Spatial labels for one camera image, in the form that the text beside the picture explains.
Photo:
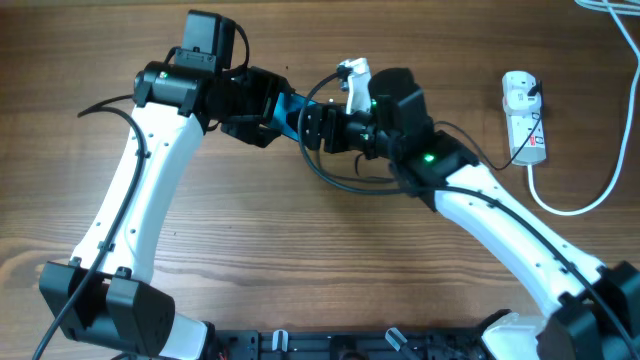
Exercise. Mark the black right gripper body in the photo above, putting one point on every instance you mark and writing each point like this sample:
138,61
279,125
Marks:
348,131

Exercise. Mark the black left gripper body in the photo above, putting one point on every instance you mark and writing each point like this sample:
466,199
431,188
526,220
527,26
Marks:
253,93

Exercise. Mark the smartphone with cyan screen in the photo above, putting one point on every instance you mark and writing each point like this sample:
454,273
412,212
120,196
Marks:
285,114

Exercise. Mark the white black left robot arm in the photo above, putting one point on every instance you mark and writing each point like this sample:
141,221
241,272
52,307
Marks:
103,295

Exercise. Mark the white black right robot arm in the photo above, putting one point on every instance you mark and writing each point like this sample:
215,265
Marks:
587,310

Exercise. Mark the white charger adapter plug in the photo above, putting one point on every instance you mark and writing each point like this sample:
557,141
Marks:
521,102

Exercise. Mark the white power extension socket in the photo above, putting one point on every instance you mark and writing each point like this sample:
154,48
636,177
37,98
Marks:
526,139

